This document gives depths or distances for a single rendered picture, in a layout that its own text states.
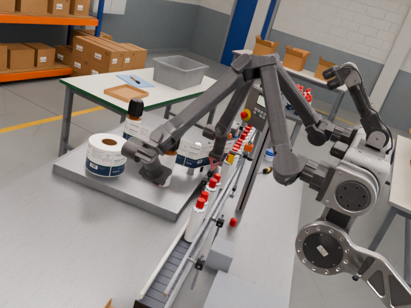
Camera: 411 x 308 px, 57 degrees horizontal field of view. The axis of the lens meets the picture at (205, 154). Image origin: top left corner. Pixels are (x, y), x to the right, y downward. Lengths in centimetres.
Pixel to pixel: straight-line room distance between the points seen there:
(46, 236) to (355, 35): 838
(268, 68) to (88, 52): 475
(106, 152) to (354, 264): 118
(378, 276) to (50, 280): 112
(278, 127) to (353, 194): 29
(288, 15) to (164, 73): 603
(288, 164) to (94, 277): 81
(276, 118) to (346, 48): 815
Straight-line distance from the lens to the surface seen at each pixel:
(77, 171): 196
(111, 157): 189
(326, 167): 112
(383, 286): 148
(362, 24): 927
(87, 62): 590
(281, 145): 113
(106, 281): 147
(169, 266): 150
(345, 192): 112
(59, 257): 154
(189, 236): 161
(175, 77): 386
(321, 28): 940
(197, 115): 124
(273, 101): 123
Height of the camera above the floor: 188
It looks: 24 degrees down
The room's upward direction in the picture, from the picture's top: 16 degrees clockwise
